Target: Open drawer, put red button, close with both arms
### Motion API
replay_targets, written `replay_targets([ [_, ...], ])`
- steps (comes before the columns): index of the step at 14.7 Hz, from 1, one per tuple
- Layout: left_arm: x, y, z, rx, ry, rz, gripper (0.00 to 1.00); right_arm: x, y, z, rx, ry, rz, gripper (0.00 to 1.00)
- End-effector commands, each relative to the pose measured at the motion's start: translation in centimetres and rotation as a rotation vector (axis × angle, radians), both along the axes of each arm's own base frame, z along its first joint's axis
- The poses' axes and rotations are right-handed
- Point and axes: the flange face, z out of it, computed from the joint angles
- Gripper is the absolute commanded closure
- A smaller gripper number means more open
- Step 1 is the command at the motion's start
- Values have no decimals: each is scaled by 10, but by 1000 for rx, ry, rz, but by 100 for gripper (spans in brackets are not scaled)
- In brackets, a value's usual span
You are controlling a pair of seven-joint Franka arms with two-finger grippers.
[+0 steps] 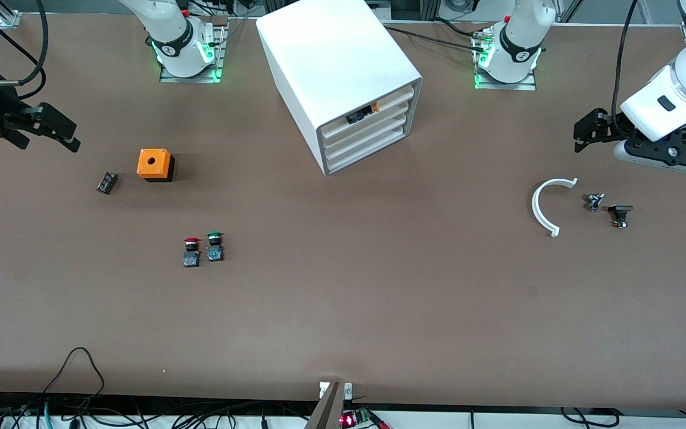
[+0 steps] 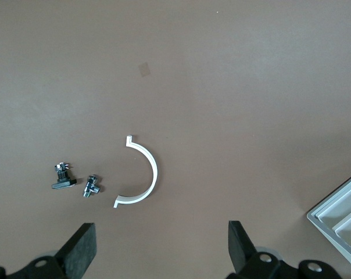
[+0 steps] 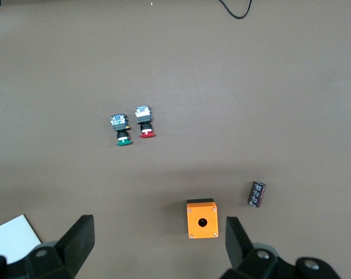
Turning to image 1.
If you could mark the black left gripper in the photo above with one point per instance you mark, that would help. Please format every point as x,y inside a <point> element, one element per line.
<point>607,123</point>

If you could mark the red push button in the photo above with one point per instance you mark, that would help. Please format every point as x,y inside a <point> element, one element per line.
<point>191,251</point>

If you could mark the white plastic drawer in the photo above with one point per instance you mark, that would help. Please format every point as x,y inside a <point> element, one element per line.
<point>367,146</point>
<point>379,120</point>
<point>373,133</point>

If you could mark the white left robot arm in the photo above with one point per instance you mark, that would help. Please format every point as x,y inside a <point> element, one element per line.
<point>676,95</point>

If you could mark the black push button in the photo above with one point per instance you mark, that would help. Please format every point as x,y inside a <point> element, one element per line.
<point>620,214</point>

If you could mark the orange button box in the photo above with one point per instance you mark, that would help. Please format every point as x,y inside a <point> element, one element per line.
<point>153,164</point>

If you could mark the green push button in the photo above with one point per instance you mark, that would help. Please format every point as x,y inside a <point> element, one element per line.
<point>215,246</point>

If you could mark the white drawer cabinet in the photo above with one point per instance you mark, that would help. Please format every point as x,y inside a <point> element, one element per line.
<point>331,53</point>

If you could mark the small black contact block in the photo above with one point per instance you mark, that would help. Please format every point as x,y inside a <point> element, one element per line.
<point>106,182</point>

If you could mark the small grey metal part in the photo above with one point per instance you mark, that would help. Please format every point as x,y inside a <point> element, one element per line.
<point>594,201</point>

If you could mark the black blue electrical component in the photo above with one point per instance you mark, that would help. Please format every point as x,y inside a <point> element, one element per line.
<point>359,115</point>

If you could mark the circuit board with red display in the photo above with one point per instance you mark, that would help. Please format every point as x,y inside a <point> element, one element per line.
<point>356,418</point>

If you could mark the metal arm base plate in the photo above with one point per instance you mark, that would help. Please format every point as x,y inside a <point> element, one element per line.
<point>507,86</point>
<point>221,47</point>

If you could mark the white curved plastic bracket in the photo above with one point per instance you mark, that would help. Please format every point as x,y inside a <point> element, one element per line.
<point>538,208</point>

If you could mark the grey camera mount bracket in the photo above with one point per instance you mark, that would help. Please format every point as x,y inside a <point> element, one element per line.
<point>328,408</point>

